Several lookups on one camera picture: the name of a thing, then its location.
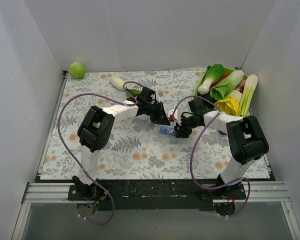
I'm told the blue pill organizer box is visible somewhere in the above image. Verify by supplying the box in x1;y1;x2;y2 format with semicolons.
159;125;177;137

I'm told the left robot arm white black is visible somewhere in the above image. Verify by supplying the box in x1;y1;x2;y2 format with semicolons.
72;87;170;200

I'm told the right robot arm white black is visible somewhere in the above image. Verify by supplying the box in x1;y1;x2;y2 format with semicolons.
169;96;269;199

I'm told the green vegetable tray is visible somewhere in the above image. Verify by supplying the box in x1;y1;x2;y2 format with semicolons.
194;65;247;100

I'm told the bok choy middle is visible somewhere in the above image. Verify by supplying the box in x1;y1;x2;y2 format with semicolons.
210;70;245;101

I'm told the bok choy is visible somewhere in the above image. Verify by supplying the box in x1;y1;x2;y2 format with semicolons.
197;64;225;95
210;70;245;101

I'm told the yellow napa cabbage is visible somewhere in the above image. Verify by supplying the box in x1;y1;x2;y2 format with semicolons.
215;89;242;117

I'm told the white radish with leaves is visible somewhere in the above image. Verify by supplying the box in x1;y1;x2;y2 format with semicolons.
110;76;141;96

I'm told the bok choy left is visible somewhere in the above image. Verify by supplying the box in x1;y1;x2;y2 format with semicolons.
197;64;225;95

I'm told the floral table mat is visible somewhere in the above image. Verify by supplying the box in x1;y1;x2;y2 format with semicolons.
40;69;231;181

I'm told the pale celery stalk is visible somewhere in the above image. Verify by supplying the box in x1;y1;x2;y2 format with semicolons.
238;74;259;117

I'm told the black base bar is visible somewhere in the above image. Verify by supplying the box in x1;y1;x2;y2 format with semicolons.
67;176;247;211

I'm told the green round cabbage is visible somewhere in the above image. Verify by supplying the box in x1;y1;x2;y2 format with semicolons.
69;62;86;79

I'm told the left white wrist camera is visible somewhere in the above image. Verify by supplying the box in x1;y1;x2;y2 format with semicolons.
154;92;162;103

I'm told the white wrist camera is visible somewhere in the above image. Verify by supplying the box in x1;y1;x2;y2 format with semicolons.
154;92;162;103
167;109;181;124

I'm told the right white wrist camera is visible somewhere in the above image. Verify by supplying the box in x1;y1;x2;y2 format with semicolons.
167;109;181;124

